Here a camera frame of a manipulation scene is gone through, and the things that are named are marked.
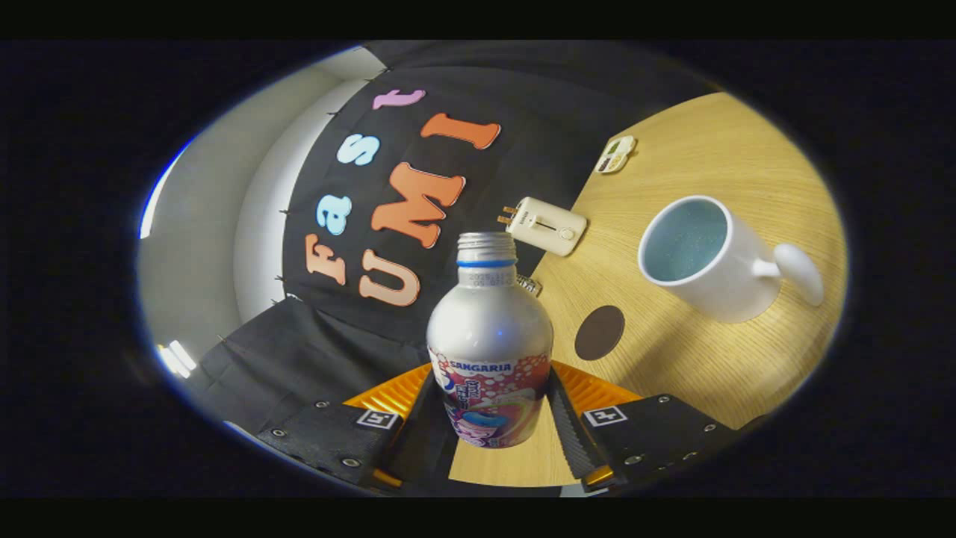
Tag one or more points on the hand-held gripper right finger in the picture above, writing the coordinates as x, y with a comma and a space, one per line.
575, 441

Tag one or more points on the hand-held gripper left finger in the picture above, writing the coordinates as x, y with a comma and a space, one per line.
418, 441

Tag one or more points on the dark brown round coaster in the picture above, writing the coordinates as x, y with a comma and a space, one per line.
600, 332

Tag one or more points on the silver juice bottle colourful label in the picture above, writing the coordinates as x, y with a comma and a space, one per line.
489, 329

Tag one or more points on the white cup blue inside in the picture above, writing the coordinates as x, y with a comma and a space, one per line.
739, 276

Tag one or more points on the black backdrop cloth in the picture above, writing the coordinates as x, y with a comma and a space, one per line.
336, 359

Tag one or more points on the wooden table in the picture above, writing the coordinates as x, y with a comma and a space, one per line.
732, 359

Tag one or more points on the white toaster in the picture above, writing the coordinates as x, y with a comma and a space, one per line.
545, 224

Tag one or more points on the white divided dish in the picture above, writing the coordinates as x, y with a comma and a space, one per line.
616, 155

